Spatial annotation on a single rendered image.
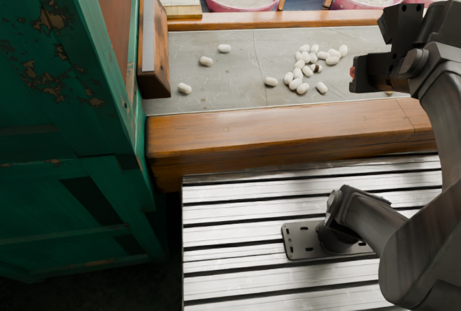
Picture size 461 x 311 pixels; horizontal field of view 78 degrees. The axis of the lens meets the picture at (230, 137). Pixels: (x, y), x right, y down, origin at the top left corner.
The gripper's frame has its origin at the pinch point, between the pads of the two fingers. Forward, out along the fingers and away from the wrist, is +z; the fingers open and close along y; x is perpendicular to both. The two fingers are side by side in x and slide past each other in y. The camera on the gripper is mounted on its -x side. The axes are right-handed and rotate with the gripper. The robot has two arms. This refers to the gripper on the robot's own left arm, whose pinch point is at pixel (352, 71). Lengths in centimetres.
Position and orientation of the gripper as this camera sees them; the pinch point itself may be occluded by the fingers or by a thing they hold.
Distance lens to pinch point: 66.0
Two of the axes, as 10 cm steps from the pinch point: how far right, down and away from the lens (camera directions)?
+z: -1.6, -2.6, 9.5
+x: 0.4, 9.6, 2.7
